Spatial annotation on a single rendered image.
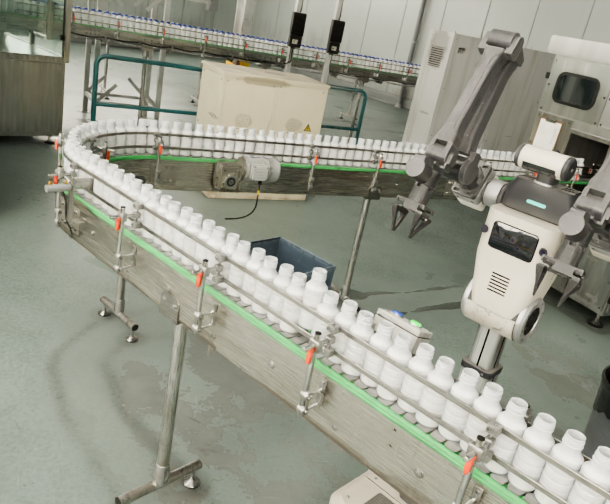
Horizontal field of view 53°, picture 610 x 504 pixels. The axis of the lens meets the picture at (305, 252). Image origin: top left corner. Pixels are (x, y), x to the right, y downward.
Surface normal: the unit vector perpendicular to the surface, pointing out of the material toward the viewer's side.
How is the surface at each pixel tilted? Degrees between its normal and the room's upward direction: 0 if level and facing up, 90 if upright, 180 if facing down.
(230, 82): 90
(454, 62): 90
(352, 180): 90
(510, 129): 90
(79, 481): 0
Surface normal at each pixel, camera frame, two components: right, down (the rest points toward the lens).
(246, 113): 0.45, 0.41
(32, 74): 0.70, 0.39
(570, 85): -0.87, 0.02
